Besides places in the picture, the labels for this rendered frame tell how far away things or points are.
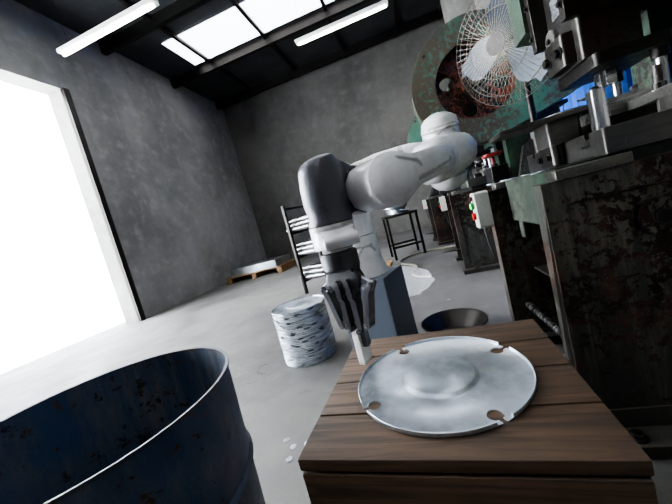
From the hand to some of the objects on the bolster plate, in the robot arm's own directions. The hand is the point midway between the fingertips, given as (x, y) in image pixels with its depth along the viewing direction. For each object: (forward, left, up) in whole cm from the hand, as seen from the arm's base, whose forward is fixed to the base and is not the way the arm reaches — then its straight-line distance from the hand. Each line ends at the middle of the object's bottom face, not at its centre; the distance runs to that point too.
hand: (362, 345), depth 63 cm
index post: (+50, +44, +30) cm, 73 cm away
